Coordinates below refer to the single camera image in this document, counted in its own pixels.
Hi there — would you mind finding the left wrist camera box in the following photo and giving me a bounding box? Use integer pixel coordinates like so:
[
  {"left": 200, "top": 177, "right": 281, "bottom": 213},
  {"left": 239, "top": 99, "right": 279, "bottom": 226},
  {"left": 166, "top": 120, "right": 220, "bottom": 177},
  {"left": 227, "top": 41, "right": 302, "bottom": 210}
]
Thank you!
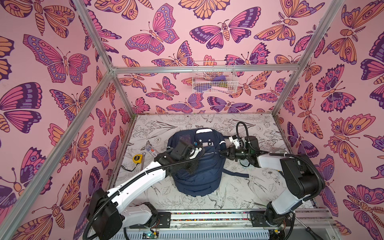
[{"left": 190, "top": 142, "right": 205, "bottom": 160}]

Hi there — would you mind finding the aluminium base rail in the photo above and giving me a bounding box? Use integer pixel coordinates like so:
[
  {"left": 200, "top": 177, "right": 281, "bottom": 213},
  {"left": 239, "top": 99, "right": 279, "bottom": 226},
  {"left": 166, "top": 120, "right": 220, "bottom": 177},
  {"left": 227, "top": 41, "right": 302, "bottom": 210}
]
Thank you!
[{"left": 109, "top": 207, "right": 342, "bottom": 240}]

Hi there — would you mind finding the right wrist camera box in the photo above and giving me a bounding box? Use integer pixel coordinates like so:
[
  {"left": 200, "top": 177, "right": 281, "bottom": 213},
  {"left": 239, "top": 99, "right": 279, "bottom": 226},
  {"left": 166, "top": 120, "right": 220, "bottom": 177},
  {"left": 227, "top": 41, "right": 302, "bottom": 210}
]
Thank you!
[{"left": 229, "top": 135, "right": 243, "bottom": 149}]

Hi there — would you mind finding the white wire wall basket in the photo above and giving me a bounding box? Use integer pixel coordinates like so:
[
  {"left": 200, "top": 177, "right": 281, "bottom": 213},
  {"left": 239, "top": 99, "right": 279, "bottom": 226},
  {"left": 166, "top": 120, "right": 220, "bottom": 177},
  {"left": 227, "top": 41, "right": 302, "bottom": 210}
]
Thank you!
[{"left": 191, "top": 64, "right": 239, "bottom": 94}]

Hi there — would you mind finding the navy blue student backpack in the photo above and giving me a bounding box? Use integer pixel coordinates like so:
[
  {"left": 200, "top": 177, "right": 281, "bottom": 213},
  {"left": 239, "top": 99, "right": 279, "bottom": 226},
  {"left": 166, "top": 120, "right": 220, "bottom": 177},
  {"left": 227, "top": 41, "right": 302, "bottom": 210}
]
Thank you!
[{"left": 167, "top": 128, "right": 249, "bottom": 197}]

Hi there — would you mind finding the id card badge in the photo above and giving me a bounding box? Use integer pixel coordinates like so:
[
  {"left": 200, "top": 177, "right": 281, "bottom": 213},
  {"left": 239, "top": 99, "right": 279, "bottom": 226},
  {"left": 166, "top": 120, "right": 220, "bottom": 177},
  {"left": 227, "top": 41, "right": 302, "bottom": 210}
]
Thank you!
[{"left": 141, "top": 141, "right": 159, "bottom": 158}]

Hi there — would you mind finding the black handled screwdriver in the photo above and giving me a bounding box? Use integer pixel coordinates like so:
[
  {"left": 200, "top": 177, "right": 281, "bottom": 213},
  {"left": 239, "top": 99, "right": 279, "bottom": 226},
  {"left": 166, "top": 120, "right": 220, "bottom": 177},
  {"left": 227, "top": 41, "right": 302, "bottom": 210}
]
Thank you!
[{"left": 295, "top": 217, "right": 324, "bottom": 240}]

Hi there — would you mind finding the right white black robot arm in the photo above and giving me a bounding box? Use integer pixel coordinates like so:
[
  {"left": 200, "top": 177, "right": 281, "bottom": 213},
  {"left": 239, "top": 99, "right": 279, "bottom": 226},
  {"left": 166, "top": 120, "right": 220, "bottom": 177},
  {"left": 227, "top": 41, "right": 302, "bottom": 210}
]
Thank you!
[{"left": 220, "top": 136, "right": 326, "bottom": 226}]

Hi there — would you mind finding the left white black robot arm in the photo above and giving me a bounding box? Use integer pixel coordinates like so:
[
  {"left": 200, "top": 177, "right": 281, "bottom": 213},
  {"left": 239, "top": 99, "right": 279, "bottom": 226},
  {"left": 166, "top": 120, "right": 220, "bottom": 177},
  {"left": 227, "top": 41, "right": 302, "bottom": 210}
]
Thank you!
[{"left": 82, "top": 141, "right": 205, "bottom": 240}]

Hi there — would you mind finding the yellow tape measure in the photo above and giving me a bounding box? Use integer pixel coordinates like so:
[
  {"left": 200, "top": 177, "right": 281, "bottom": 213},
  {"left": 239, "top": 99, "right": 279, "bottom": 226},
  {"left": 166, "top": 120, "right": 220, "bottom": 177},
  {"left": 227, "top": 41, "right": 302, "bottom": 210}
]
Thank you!
[{"left": 133, "top": 154, "right": 144, "bottom": 165}]

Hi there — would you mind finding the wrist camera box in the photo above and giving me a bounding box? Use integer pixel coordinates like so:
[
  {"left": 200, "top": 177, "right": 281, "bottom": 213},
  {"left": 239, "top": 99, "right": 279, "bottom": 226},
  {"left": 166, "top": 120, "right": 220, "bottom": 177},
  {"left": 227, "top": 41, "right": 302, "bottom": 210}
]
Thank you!
[
  {"left": 190, "top": 142, "right": 205, "bottom": 160},
  {"left": 229, "top": 135, "right": 243, "bottom": 149}
]

